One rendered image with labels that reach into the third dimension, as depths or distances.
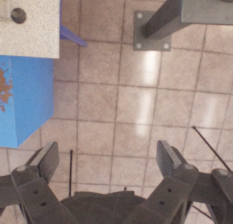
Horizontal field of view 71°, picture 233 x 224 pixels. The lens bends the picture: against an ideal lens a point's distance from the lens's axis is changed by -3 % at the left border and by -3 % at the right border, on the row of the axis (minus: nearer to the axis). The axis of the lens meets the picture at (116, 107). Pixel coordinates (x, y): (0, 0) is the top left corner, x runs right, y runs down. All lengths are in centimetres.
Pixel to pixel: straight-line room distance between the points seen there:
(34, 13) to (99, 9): 80
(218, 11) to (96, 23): 102
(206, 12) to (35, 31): 56
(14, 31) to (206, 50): 136
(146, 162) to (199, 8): 142
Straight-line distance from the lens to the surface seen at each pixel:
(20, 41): 74
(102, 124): 151
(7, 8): 71
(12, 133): 102
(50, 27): 70
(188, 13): 54
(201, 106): 165
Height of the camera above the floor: 141
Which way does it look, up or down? 75 degrees down
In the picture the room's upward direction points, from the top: 175 degrees clockwise
